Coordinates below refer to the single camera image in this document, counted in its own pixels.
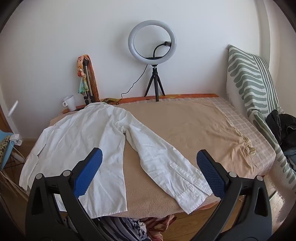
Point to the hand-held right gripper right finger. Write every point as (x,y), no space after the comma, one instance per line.
(210,173)

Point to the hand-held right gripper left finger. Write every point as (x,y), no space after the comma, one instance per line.
(89,171)

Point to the white shirt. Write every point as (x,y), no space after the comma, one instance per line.
(81,134)

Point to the dark clothes pile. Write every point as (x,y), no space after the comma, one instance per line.
(279,125)

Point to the beige blanket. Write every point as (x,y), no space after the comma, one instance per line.
(180,125)

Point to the navy white patterned garment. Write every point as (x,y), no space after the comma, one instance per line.
(124,229)

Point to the white mug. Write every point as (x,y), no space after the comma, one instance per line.
(70,103)

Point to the red patterned cloth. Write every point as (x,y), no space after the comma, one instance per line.
(157,224)

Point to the blue chair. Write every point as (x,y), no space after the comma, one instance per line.
(11,153)

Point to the orange patterned bedsheet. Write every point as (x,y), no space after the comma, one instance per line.
(185,95)

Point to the leopard print cloth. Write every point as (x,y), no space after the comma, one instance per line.
(3,148)

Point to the grey folded tripod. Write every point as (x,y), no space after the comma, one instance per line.
(87,78)

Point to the white desk lamp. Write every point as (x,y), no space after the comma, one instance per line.
(14,109)

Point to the wooden door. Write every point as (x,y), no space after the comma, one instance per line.
(4,122)

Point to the colourful patterned scarf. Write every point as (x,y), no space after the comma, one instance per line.
(81,69)

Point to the green striped cushion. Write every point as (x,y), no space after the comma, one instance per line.
(247,76)

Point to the black mini tripod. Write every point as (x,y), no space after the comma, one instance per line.
(154,76)

